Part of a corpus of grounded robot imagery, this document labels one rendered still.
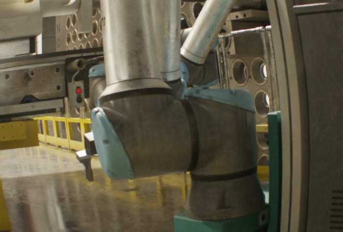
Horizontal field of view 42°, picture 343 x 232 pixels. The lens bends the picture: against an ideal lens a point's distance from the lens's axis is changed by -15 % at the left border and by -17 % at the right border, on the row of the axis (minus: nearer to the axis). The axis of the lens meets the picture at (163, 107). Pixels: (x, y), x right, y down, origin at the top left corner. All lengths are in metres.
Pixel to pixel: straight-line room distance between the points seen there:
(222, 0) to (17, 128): 1.36
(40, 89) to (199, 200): 2.04
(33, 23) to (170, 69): 1.75
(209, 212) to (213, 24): 0.77
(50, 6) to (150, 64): 2.17
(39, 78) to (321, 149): 2.31
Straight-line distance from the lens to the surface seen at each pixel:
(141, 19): 1.07
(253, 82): 4.56
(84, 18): 3.22
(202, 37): 1.67
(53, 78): 3.03
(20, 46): 3.08
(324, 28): 0.87
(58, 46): 9.03
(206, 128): 1.03
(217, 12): 1.64
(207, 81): 1.82
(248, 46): 4.24
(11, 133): 2.56
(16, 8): 3.04
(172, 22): 1.29
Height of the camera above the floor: 0.72
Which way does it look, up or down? 3 degrees down
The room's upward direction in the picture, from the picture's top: 5 degrees counter-clockwise
